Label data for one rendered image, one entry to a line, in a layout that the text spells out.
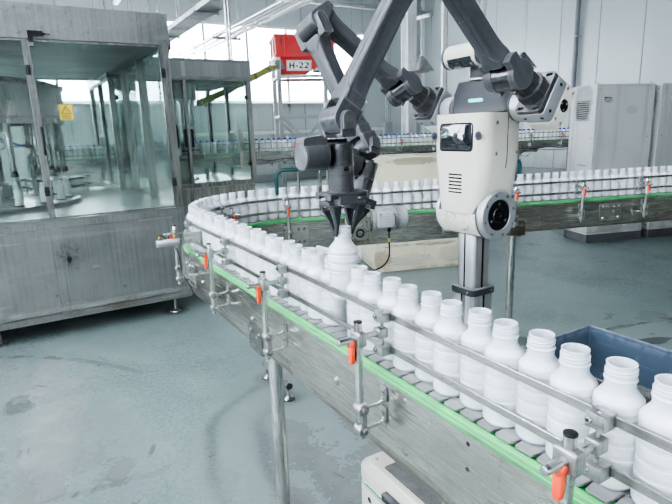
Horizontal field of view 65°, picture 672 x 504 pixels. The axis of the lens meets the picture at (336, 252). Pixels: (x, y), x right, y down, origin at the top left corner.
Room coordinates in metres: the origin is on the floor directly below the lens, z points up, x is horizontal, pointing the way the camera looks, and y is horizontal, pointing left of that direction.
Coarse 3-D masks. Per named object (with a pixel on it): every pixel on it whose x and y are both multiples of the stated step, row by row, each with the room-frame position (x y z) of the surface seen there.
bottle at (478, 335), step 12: (480, 312) 0.83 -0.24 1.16; (468, 324) 0.81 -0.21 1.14; (480, 324) 0.80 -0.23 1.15; (468, 336) 0.80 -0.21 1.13; (480, 336) 0.79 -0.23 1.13; (492, 336) 0.80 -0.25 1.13; (468, 348) 0.79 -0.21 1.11; (480, 348) 0.78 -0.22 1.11; (468, 360) 0.79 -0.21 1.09; (468, 372) 0.79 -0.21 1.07; (480, 372) 0.78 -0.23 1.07; (468, 384) 0.79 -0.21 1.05; (480, 384) 0.78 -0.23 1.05; (468, 408) 0.80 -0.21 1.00; (480, 408) 0.78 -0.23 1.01
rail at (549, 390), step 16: (192, 224) 2.10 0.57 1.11; (224, 256) 1.78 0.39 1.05; (256, 256) 1.53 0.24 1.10; (304, 304) 1.27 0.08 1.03; (368, 304) 1.02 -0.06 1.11; (336, 320) 1.13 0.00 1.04; (400, 320) 0.93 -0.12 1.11; (432, 336) 0.85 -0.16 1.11; (400, 352) 0.93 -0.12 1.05; (464, 352) 0.78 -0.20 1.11; (496, 368) 0.73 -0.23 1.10; (448, 384) 0.82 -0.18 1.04; (528, 384) 0.68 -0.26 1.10; (544, 384) 0.66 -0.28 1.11; (480, 400) 0.75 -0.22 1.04; (560, 400) 0.63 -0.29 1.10; (576, 400) 0.61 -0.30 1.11; (512, 416) 0.70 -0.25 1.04; (544, 432) 0.65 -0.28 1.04; (640, 432) 0.54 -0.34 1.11; (624, 480) 0.55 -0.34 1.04; (656, 496) 0.52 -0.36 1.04
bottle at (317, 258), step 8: (312, 256) 1.26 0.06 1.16; (320, 256) 1.25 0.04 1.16; (312, 264) 1.26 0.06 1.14; (320, 264) 1.25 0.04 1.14; (312, 272) 1.25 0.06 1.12; (320, 272) 1.24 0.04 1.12; (312, 288) 1.24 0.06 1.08; (320, 288) 1.24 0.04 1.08; (312, 296) 1.24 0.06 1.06; (320, 296) 1.24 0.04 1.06; (320, 304) 1.24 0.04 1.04; (312, 312) 1.25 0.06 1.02
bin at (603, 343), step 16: (560, 336) 1.21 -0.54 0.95; (576, 336) 1.25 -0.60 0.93; (592, 336) 1.27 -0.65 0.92; (608, 336) 1.23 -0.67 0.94; (624, 336) 1.19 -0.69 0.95; (592, 352) 1.26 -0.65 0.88; (608, 352) 1.23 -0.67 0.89; (624, 352) 1.19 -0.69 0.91; (640, 352) 1.16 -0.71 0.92; (656, 352) 1.13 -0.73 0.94; (592, 368) 1.26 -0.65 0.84; (640, 368) 1.16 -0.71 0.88; (656, 368) 1.13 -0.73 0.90; (640, 384) 1.15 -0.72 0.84
